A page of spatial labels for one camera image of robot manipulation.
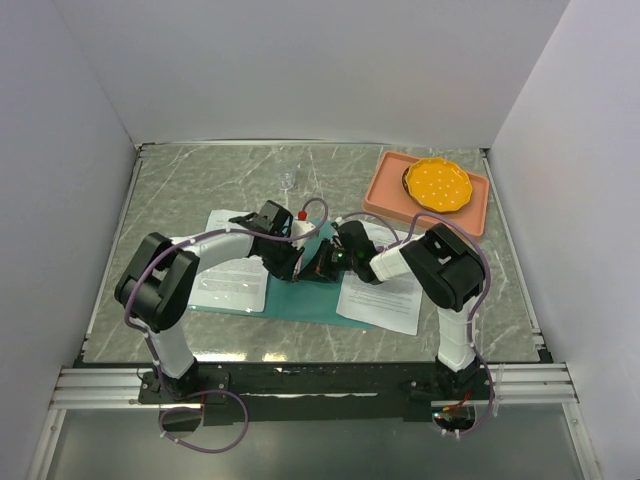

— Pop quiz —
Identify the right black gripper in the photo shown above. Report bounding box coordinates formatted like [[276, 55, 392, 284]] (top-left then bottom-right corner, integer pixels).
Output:
[[298, 239, 358, 284]]

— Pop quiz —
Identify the printed paper sheet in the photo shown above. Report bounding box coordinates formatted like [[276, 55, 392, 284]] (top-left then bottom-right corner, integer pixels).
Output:
[[335, 222, 424, 336], [188, 210, 268, 314]]

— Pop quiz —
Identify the teal file folder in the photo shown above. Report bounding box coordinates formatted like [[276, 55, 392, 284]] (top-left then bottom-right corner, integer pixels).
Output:
[[189, 219, 376, 329]]

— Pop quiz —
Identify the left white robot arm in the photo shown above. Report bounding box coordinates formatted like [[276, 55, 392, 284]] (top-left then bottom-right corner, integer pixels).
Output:
[[114, 201, 315, 402]]

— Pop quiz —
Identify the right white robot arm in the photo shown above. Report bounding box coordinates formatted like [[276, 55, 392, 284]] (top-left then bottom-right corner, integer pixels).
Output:
[[299, 220, 487, 399]]

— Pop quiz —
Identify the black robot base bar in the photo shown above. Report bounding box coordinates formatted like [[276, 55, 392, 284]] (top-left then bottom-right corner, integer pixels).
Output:
[[138, 360, 494, 426]]

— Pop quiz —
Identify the pink rectangular tray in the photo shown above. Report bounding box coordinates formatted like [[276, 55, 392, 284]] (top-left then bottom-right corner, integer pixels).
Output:
[[362, 151, 490, 237]]

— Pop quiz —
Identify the clear glass cup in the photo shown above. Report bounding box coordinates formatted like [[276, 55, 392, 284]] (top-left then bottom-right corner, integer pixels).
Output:
[[276, 167, 298, 191]]

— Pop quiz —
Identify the orange dotted plate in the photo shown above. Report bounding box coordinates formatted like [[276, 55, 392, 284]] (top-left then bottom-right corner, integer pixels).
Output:
[[402, 157, 473, 213]]

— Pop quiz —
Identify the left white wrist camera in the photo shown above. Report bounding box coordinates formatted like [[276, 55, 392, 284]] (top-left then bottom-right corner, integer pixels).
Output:
[[290, 210, 318, 249]]

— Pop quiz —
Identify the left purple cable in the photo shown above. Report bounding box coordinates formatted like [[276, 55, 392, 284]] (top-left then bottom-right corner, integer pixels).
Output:
[[122, 198, 331, 455]]

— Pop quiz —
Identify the aluminium frame rail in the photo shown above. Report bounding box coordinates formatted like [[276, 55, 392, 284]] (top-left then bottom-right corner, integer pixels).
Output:
[[26, 364, 603, 479]]

